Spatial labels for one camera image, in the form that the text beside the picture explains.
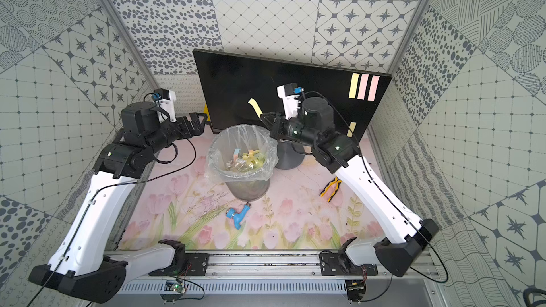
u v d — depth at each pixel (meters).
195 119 0.58
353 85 0.61
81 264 0.36
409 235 0.38
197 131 0.58
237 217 0.84
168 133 0.53
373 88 0.62
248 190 0.80
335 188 0.93
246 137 0.84
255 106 0.62
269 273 0.74
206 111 0.82
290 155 1.05
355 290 0.72
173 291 0.70
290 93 0.53
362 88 0.61
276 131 0.53
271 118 0.56
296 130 0.53
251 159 0.88
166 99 0.55
